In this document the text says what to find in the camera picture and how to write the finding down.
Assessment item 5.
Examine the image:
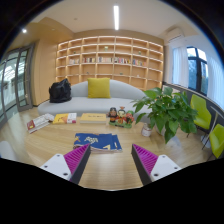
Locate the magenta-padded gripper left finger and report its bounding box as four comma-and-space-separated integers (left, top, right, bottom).
39, 143, 92, 185

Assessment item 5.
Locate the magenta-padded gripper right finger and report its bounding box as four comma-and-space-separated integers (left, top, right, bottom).
130, 143, 183, 186

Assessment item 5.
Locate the blue animal-print towel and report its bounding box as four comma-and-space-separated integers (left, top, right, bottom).
73, 132, 124, 154

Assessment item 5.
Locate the yellow orange book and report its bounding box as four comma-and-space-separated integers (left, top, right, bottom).
52, 113, 69, 125

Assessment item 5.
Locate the white book with red band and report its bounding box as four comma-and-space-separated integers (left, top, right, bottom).
66, 112, 78, 124

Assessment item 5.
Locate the red and white open book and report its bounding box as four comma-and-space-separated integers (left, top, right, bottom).
26, 113, 51, 134

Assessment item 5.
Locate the white orange-dotted pouch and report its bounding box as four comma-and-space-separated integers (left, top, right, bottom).
43, 113, 55, 122

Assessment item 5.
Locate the flat yellow book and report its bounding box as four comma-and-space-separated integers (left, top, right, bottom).
79, 112, 108, 125

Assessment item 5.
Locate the green potted plant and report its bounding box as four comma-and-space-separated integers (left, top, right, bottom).
131, 85, 199, 144

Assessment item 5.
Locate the colourful figurine group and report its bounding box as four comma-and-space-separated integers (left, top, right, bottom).
107, 106, 135, 129

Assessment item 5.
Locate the grey curved sofa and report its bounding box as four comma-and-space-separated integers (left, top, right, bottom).
37, 79, 148, 117

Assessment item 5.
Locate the white rounded seat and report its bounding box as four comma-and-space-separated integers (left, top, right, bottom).
0, 140, 18, 162

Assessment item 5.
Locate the green chair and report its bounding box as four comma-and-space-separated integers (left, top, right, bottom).
209, 123, 224, 159
189, 94, 213, 138

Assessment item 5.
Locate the black bag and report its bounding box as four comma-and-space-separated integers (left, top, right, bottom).
48, 78, 73, 104

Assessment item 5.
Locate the yellow cushion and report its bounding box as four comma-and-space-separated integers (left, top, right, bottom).
87, 77, 112, 99

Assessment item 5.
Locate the white curtain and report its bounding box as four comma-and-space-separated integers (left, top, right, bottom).
171, 45, 189, 88

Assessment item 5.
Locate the white air conditioner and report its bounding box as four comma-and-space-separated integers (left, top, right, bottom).
165, 27, 186, 44

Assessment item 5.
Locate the long ceiling light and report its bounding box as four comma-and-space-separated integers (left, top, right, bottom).
113, 4, 120, 31

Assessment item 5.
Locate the glass door with grey frame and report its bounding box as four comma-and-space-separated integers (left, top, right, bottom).
0, 44, 36, 129

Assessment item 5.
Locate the wooden wall shelf unit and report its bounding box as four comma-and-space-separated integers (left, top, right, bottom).
54, 35, 165, 91

